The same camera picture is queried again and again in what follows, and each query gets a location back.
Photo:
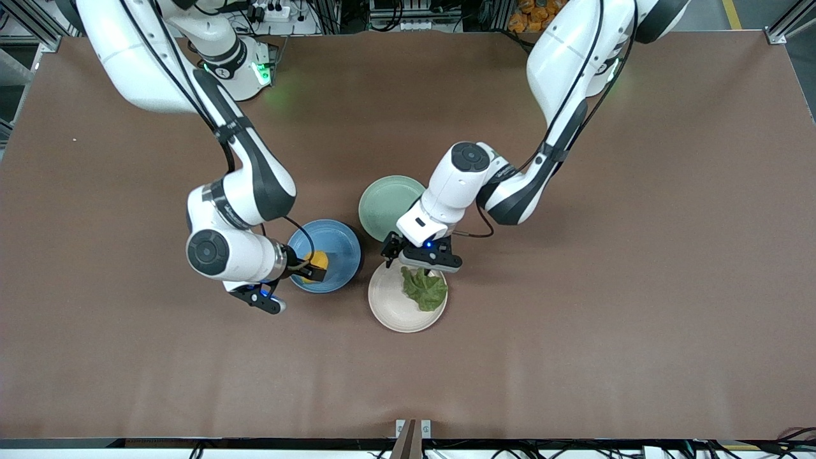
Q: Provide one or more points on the green lettuce leaf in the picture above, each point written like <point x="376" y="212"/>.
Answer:
<point x="424" y="290"/>

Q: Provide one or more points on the yellow lemon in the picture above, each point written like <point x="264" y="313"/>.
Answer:
<point x="317" y="260"/>

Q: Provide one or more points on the beige plate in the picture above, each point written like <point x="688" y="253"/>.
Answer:
<point x="392" y="305"/>

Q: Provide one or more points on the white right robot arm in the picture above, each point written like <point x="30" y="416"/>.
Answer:
<point x="140" y="70"/>

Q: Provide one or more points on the bag of orange items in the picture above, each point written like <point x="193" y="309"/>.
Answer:
<point x="524" y="18"/>

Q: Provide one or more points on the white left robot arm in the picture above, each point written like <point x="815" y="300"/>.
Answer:
<point x="567" y="57"/>

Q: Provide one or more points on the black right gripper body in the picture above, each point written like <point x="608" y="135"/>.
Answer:
<point x="291" y="259"/>

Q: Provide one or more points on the silver metal bracket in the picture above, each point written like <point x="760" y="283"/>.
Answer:
<point x="426" y="428"/>

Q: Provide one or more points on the brown table cover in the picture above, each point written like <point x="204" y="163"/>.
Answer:
<point x="637" y="287"/>

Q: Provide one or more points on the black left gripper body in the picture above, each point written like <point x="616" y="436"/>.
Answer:
<point x="390" y="245"/>

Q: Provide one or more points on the green plate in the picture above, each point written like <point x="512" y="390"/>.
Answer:
<point x="386" y="204"/>

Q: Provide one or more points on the white power strip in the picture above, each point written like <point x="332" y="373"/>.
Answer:
<point x="269" y="11"/>

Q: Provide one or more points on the blue plate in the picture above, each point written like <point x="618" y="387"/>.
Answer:
<point x="341" y="252"/>

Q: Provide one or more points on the black table edge rail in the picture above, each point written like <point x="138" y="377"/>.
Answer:
<point x="191" y="442"/>

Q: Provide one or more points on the aluminium frame profile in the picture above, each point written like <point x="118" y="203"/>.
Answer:
<point x="35" y="29"/>
<point x="790" y="22"/>

